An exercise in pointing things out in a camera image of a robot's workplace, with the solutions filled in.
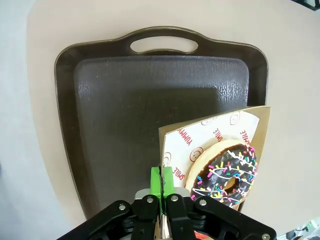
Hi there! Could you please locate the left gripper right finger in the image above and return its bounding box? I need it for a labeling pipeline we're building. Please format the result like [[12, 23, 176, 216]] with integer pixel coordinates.
[[161, 166, 277, 240]]

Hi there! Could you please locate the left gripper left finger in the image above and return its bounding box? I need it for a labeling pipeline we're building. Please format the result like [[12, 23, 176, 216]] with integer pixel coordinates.
[[56, 166, 163, 240]]

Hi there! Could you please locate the dark donut with colourful sprinkles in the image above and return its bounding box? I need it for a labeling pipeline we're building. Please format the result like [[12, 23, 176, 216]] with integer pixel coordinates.
[[185, 139, 258, 210]]

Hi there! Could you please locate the printed white paper liner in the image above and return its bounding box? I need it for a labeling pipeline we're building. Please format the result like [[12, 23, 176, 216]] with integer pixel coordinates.
[[162, 111, 261, 188]]

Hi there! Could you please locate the cardboard food box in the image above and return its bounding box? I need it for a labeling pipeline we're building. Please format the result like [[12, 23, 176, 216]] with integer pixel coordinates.
[[158, 106, 272, 213]]

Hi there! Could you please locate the brown plastic tray with handles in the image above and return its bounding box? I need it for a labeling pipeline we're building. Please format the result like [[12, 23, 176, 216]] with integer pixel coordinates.
[[53, 26, 270, 221]]

